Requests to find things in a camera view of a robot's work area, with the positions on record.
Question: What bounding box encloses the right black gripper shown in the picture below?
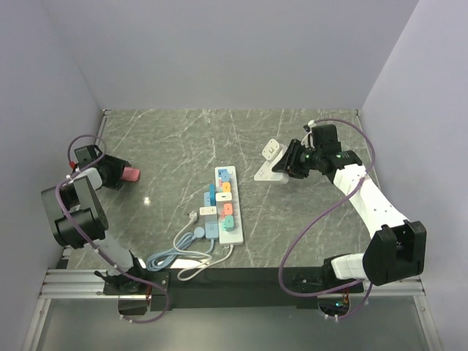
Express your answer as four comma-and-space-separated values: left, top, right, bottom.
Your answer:
272, 139, 322, 179

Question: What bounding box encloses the pink square plug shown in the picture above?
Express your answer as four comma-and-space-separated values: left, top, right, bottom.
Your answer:
121, 167, 140, 182

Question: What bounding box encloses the white square plug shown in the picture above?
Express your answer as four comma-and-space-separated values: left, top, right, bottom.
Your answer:
262, 139, 282, 162

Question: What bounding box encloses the white triangular socket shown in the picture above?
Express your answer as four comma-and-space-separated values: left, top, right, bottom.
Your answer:
254, 153, 289, 184

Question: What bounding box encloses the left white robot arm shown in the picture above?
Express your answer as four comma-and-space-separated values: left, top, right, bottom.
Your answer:
41, 145, 146, 294

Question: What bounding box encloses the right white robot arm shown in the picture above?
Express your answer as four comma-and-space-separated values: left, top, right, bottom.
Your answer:
262, 122, 427, 292

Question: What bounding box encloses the blue plug on strip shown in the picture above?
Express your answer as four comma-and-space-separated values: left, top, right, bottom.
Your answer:
218, 169, 230, 184

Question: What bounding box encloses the yellow plug on strip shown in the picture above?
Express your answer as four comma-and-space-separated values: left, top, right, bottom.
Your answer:
222, 181, 232, 192

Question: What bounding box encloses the coral plug on strip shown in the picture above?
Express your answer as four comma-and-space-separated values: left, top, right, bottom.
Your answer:
222, 203, 233, 216

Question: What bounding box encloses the teal plug on strip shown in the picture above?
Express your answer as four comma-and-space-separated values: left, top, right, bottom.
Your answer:
222, 215, 235, 232

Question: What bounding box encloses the white power strip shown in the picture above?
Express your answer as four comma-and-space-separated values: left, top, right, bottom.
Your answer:
214, 166, 244, 246

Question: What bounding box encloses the white adapter on blue strip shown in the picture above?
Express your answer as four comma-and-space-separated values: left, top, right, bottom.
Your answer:
199, 206, 217, 216

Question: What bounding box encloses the blue power strip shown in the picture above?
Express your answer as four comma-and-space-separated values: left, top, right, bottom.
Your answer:
200, 186, 219, 240

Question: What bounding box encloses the black base bar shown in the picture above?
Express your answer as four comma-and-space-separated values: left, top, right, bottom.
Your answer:
102, 266, 366, 315

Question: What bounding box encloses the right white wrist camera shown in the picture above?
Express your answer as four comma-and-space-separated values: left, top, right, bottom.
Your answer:
301, 120, 317, 149

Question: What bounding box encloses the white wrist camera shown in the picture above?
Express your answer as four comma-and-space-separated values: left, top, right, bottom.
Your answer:
301, 120, 317, 149
66, 160, 83, 184

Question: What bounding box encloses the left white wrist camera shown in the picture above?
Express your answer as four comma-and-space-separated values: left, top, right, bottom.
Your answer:
66, 160, 83, 184

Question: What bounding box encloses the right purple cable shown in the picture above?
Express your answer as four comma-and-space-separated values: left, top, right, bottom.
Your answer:
278, 118, 377, 322

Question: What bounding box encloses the white power cable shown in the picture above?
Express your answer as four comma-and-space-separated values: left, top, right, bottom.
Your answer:
172, 211, 235, 282

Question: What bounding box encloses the blue power cable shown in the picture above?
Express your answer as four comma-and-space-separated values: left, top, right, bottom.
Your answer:
146, 227, 216, 272

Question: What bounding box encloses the aluminium frame rail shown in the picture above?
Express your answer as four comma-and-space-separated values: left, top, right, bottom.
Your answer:
38, 266, 110, 301

